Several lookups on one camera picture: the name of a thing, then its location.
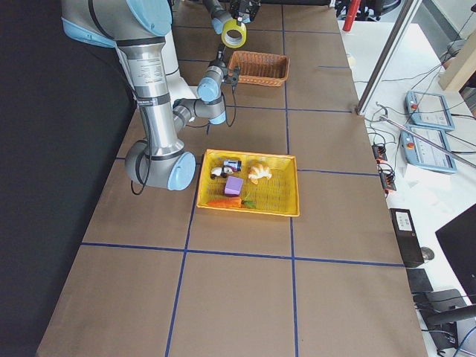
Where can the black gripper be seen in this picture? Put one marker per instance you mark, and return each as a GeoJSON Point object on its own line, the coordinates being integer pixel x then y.
{"type": "Point", "coordinates": [221, 54]}
{"type": "Point", "coordinates": [245, 6]}

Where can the yellow packing tape roll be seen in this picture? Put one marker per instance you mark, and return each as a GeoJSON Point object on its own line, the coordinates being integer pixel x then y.
{"type": "Point", "coordinates": [234, 35]}

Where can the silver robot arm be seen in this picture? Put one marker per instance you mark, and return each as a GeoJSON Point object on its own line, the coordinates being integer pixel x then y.
{"type": "Point", "coordinates": [219, 15]}
{"type": "Point", "coordinates": [141, 34]}

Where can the brown wicker basket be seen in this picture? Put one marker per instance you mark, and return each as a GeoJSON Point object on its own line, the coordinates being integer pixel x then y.
{"type": "Point", "coordinates": [261, 69]}

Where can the yellow plastic woven basket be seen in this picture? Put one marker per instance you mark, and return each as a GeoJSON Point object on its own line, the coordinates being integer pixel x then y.
{"type": "Point", "coordinates": [277, 196]}

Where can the small black labelled can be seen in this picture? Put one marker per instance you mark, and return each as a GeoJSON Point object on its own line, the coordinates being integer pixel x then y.
{"type": "Point", "coordinates": [234, 165]}

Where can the red cylinder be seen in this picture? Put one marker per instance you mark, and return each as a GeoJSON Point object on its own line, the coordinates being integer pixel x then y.
{"type": "Point", "coordinates": [351, 13]}

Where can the toy croissant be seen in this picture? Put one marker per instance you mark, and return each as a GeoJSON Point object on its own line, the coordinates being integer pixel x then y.
{"type": "Point", "coordinates": [259, 171]}

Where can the purple foam cube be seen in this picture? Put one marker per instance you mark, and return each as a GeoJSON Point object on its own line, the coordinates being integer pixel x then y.
{"type": "Point", "coordinates": [233, 186]}

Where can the toy carrot with green leaves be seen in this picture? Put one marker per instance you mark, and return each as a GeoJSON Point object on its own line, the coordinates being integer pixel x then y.
{"type": "Point", "coordinates": [231, 202]}

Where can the thin metal rod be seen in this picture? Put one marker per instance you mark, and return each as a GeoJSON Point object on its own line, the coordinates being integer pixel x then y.
{"type": "Point", "coordinates": [421, 138]}

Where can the black orange power strip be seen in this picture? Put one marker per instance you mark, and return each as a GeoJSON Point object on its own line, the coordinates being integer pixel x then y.
{"type": "Point", "coordinates": [385, 170]}

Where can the upper blue teach pendant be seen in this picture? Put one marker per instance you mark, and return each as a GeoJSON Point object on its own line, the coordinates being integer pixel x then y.
{"type": "Point", "coordinates": [429, 109]}

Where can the blue teach pendant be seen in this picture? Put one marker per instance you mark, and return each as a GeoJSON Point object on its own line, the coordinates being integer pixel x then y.
{"type": "Point", "coordinates": [429, 109]}
{"type": "Point", "coordinates": [423, 156]}

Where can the lower blue teach pendant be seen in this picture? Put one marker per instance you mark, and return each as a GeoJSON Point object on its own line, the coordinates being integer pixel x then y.
{"type": "Point", "coordinates": [423, 156]}

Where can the black box with label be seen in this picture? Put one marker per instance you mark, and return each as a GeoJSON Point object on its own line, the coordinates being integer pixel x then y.
{"type": "Point", "coordinates": [406, 237]}

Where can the black computer monitor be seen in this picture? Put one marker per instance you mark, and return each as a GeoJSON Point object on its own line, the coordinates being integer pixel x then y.
{"type": "Point", "coordinates": [457, 240]}

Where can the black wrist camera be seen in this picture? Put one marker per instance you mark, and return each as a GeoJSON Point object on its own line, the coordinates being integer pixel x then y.
{"type": "Point", "coordinates": [233, 76]}

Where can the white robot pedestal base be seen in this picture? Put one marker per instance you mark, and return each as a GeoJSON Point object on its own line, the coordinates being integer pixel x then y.
{"type": "Point", "coordinates": [156, 72]}

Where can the aluminium frame post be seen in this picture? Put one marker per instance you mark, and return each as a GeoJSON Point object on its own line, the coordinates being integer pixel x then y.
{"type": "Point", "coordinates": [402, 23]}

